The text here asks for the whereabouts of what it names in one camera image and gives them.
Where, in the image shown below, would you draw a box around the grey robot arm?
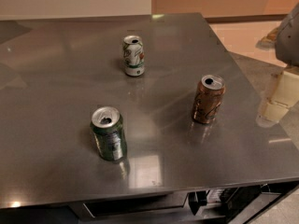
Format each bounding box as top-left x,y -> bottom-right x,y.
256,4 -> 299,128

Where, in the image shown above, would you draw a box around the orange soda can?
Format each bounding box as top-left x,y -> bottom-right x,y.
192,75 -> 225,124

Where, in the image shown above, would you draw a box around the white green soda can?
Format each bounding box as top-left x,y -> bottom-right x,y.
122,35 -> 145,77

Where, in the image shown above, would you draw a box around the black device under table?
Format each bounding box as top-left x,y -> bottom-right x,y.
188,186 -> 261,217

